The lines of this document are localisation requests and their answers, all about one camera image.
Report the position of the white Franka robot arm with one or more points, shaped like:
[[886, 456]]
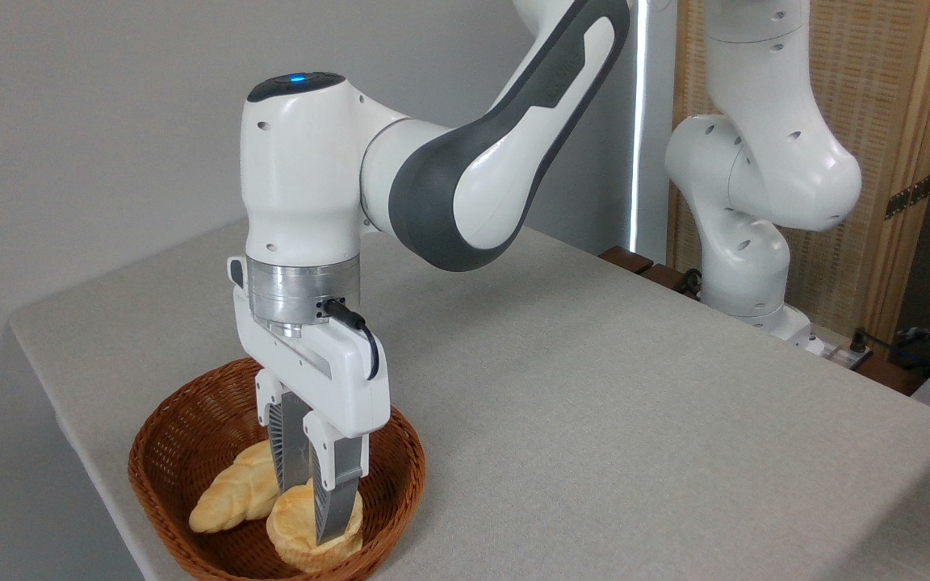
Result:
[[756, 161]]

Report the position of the wooden rattan folding screen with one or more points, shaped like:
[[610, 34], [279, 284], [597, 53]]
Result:
[[885, 81]]

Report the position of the black plug at robot base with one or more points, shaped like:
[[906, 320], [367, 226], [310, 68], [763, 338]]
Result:
[[859, 340]]

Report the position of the long braided bread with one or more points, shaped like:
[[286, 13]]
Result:
[[239, 488]]

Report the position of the dark wooden slat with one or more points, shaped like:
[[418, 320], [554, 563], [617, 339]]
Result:
[[625, 258], [663, 276]]

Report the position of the metal screen hinge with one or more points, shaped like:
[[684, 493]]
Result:
[[909, 196]]

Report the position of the round bread roll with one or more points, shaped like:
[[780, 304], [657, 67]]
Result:
[[295, 524]]

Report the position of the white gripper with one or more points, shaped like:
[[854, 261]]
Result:
[[336, 379]]

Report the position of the brown wicker basket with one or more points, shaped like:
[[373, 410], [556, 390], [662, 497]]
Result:
[[182, 420]]

